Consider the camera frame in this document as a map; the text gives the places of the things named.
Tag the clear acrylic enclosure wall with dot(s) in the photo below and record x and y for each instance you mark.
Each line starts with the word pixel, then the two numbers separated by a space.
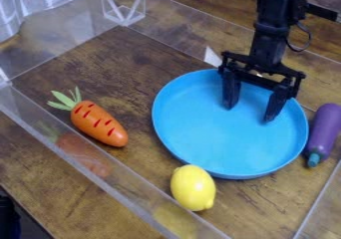
pixel 119 49

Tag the purple toy eggplant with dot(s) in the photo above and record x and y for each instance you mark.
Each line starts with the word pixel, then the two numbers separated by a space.
pixel 327 128

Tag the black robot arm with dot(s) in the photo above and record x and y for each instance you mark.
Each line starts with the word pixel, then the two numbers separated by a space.
pixel 280 13

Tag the orange toy carrot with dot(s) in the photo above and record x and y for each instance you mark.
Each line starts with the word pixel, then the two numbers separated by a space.
pixel 91 119

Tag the blue round tray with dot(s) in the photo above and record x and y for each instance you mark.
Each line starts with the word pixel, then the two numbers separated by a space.
pixel 229 142

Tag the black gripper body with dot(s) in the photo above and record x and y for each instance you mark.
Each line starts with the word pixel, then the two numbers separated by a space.
pixel 261 68

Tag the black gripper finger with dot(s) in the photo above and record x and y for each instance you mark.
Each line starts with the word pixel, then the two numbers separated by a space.
pixel 230 88
pixel 282 93

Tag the yellow toy lemon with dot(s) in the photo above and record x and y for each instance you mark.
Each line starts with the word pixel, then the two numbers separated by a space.
pixel 193 188

